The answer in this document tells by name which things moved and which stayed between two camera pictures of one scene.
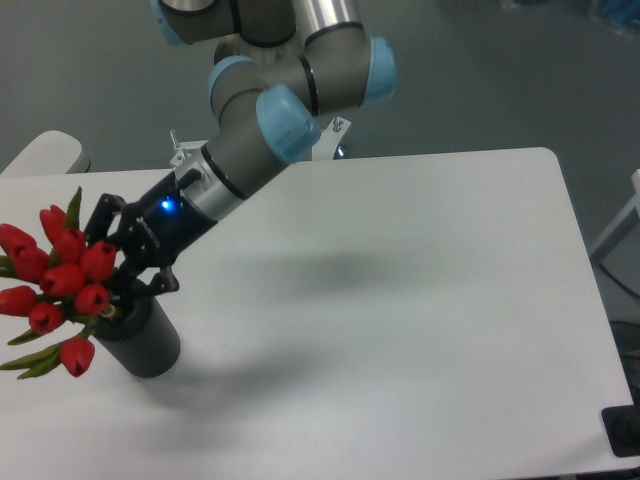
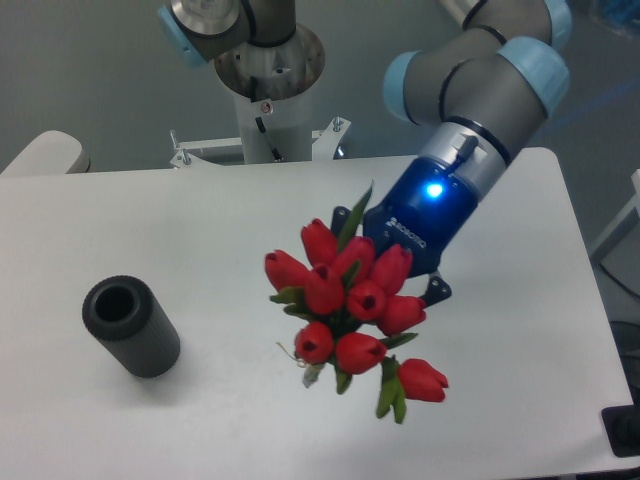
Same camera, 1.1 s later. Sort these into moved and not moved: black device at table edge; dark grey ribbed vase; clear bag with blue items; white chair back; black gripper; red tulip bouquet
Moved: red tulip bouquet; black gripper
Not moved: white chair back; clear bag with blue items; black device at table edge; dark grey ribbed vase
